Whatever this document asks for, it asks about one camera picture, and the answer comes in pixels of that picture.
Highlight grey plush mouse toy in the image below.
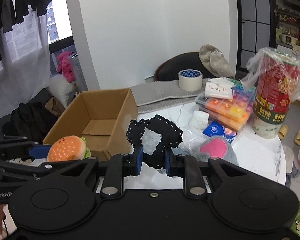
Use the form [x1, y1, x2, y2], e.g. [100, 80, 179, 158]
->
[174, 135, 240, 166]

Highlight black chair backrest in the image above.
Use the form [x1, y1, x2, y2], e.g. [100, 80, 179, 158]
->
[154, 52, 215, 81]

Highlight plush hamburger toy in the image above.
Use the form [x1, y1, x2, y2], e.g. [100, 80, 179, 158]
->
[47, 135, 91, 162]

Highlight white curtain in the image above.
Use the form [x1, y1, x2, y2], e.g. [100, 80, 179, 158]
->
[0, 9, 50, 118]

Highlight grey folded mat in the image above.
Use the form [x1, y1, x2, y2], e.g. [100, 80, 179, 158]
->
[130, 79, 207, 114]

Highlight white bucket under tub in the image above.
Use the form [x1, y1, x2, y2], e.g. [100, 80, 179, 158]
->
[252, 116, 282, 139]

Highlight brown cardboard box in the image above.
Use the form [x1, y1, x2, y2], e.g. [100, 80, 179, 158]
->
[43, 88, 138, 161]

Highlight white card pack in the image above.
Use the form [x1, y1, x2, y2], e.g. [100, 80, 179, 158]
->
[205, 77, 235, 99]

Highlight stacked colourful bead boxes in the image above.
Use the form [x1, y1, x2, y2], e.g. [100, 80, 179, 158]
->
[195, 77, 256, 132]

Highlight pink plush toy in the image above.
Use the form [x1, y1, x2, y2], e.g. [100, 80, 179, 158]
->
[57, 51, 75, 83]

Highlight clear plastic bag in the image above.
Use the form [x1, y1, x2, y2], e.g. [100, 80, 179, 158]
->
[172, 125, 208, 155]

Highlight beige cloth on chair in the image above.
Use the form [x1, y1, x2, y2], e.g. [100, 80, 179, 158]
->
[199, 44, 235, 77]

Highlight white tissue ball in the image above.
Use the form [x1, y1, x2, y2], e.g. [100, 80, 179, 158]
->
[189, 111, 209, 129]

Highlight masking tape roll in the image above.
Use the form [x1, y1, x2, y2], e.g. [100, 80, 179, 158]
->
[178, 69, 203, 92]

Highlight red tnt snack tub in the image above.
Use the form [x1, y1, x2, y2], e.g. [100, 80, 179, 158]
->
[240, 47, 300, 125]

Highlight blue tissue packet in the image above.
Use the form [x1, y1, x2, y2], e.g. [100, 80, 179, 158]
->
[202, 121, 237, 144]

